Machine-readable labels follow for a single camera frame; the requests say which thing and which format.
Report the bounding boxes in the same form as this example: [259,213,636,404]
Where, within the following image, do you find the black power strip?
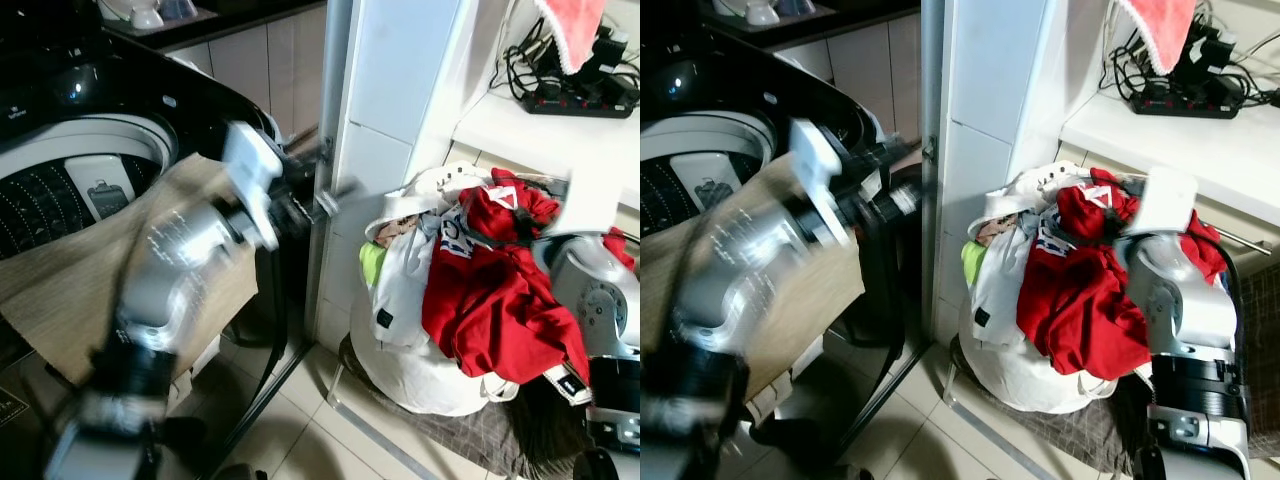
[1128,85,1248,121]
[519,80,639,120]

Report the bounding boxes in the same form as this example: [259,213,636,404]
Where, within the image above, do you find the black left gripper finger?
[314,182,363,219]
[858,142,907,177]
[884,178,923,219]
[286,136,335,169]

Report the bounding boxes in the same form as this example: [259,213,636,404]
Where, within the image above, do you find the tangled black cables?
[492,12,641,111]
[1098,8,1280,111]

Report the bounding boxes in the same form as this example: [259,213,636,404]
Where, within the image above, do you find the black power adapter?
[1184,24,1239,89]
[586,26,633,89]

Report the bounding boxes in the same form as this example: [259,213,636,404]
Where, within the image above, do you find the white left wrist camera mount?
[788,117,853,248]
[220,121,288,252]

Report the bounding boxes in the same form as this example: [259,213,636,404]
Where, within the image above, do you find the brown floor mat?
[948,335,1156,480]
[338,335,597,480]

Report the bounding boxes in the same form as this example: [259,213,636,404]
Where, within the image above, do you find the grey metal door frame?
[303,0,358,351]
[918,0,951,346]

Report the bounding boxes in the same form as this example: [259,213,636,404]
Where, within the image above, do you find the red garment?
[1016,168,1226,383]
[421,168,637,387]

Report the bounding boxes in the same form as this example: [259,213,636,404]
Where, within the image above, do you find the beige woven cloth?
[0,153,263,388]
[640,158,867,403]

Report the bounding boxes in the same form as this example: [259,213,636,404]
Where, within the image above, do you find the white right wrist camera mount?
[1128,166,1201,238]
[553,172,628,241]

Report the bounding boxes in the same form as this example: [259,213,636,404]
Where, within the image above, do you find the white counter shelf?
[1060,90,1280,229]
[452,88,641,211]

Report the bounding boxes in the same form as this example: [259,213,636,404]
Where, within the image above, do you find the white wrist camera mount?
[220,121,288,252]
[1128,166,1201,238]
[553,172,628,241]
[788,117,853,248]

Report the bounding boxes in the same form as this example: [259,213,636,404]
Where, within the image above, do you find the metal rod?
[1213,225,1277,253]

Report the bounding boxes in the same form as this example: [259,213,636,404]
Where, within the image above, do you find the white cup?
[98,0,201,31]
[710,0,803,28]

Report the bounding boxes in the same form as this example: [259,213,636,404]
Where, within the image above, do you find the pink towel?
[534,0,609,77]
[1115,0,1199,77]

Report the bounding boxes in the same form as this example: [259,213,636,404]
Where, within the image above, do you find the black top-load washing machine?
[640,22,926,480]
[0,0,323,480]

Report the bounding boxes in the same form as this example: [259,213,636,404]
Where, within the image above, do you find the lime green cloth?
[359,242,387,288]
[961,240,988,287]

